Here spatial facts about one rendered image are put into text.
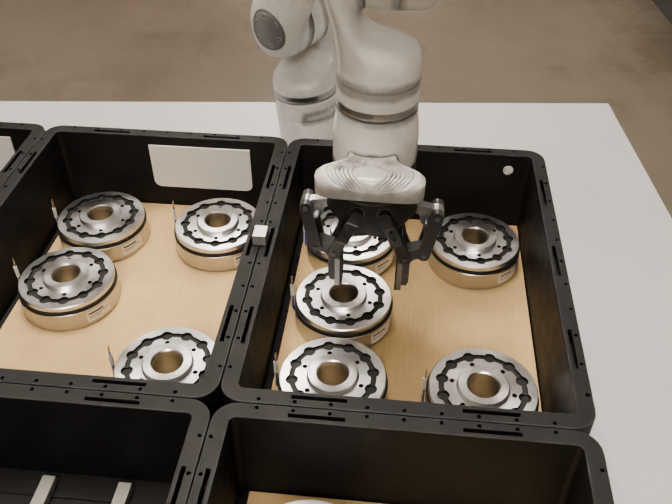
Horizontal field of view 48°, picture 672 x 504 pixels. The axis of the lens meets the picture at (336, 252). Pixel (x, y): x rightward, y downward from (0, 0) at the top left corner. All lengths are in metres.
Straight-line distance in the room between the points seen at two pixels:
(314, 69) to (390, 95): 0.47
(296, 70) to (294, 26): 0.11
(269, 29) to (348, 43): 0.43
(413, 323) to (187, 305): 0.25
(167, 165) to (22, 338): 0.27
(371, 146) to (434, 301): 0.26
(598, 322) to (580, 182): 0.33
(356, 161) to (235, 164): 0.32
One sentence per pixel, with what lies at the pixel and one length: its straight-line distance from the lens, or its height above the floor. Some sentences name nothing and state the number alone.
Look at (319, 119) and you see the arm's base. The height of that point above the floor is 0.86.
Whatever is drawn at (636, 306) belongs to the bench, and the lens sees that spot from 1.09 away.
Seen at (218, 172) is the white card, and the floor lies 0.88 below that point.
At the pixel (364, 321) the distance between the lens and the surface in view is 0.76.
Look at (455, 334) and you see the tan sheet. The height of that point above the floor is 0.83.
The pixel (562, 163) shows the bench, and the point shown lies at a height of 0.70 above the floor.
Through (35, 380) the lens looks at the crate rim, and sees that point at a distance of 0.67.
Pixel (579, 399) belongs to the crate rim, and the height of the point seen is 0.93.
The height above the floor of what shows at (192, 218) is 0.86.
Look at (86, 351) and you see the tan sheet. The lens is 0.82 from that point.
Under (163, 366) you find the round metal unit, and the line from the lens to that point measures 0.76.
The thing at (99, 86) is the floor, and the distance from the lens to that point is 3.17.
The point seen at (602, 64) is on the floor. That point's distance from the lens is 3.39.
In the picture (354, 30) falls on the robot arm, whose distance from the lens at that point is 0.59.
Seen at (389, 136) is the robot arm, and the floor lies 1.08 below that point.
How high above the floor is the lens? 1.40
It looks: 40 degrees down
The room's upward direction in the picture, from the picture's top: straight up
